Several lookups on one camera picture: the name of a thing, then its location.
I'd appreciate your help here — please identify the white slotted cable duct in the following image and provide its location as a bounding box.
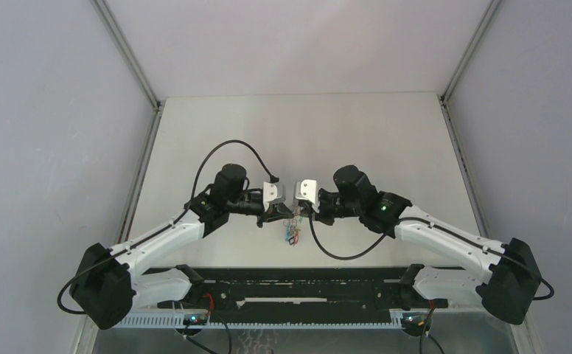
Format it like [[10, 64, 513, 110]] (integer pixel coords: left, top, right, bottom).
[[114, 312, 404, 330]]

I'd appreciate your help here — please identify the left circuit board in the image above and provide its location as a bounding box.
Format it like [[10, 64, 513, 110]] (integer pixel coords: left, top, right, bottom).
[[182, 313, 209, 327]]

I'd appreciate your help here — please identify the black camera cable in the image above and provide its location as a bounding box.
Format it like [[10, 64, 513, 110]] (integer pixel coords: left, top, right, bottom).
[[56, 139, 281, 315], [307, 215, 556, 302]]

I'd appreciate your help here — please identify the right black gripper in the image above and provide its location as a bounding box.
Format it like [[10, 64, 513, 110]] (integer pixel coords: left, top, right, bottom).
[[300, 190, 362, 227]]

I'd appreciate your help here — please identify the aluminium frame post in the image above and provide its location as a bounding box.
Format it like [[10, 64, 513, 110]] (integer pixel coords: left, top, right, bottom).
[[91, 0, 161, 241], [438, 0, 505, 236]]

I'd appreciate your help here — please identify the right circuit board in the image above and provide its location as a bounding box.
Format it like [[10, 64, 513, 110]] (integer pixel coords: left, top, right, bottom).
[[400, 314, 430, 337]]

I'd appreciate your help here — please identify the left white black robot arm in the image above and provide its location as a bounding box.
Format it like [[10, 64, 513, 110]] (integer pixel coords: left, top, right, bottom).
[[66, 164, 293, 330]]

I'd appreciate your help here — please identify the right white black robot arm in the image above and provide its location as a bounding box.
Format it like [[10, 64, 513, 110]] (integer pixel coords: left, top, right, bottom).
[[294, 165, 554, 325]]

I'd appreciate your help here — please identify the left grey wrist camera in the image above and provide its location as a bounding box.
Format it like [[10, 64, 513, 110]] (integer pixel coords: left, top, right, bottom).
[[262, 182, 285, 212]]

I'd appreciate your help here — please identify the circuit board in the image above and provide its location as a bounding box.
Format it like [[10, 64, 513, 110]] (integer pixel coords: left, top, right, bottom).
[[182, 313, 209, 327], [400, 314, 430, 337]]

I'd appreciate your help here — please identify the left aluminium frame post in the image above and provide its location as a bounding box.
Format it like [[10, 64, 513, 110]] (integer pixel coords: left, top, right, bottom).
[[91, 0, 161, 241]]

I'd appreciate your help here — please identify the large keyring with key tags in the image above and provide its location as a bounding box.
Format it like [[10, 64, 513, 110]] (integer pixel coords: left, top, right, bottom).
[[283, 212, 301, 246]]

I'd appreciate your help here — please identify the left black camera cable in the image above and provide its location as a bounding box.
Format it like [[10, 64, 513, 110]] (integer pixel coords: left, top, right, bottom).
[[56, 139, 281, 315]]

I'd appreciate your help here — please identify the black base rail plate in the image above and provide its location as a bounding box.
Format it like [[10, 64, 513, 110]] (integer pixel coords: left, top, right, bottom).
[[157, 265, 449, 323]]

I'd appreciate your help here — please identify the right aluminium frame post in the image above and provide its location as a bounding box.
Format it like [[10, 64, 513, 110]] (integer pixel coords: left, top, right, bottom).
[[438, 0, 505, 236]]

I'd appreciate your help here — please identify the right black camera cable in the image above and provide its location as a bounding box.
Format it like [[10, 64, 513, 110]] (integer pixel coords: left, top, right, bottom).
[[307, 215, 556, 302]]

